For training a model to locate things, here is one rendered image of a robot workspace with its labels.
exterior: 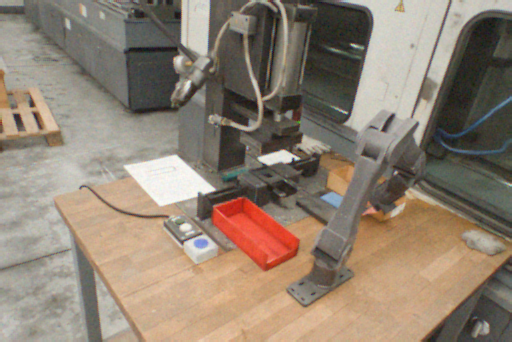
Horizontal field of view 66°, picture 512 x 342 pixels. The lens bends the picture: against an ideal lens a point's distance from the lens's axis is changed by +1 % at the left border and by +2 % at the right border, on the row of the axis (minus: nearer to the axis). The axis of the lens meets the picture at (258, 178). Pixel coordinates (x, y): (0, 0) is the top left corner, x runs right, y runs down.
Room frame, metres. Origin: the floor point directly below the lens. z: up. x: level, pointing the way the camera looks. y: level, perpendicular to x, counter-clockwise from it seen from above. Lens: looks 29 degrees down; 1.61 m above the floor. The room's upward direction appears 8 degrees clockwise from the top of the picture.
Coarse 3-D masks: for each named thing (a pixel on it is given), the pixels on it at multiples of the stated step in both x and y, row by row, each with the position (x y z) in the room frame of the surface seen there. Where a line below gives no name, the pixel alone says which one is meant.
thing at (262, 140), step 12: (240, 108) 1.24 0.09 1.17; (252, 108) 1.26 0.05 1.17; (264, 108) 1.26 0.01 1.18; (252, 120) 1.19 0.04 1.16; (264, 120) 1.15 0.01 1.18; (276, 120) 1.14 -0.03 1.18; (288, 120) 1.16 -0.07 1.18; (252, 132) 1.12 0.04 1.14; (264, 132) 1.13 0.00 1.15; (276, 132) 1.10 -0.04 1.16; (288, 132) 1.11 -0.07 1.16; (300, 132) 1.18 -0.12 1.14; (252, 144) 1.08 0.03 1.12; (264, 144) 1.06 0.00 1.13; (276, 144) 1.09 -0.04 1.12; (288, 144) 1.13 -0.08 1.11
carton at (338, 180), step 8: (344, 168) 1.32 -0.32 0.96; (352, 168) 1.33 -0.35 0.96; (328, 176) 1.26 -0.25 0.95; (336, 176) 1.24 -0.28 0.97; (344, 176) 1.33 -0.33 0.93; (328, 184) 1.25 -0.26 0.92; (336, 184) 1.23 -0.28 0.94; (344, 184) 1.21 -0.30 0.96; (344, 192) 1.20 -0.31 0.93; (400, 200) 1.17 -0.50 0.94; (400, 208) 1.15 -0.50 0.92; (376, 216) 1.10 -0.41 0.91; (384, 216) 1.08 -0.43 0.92
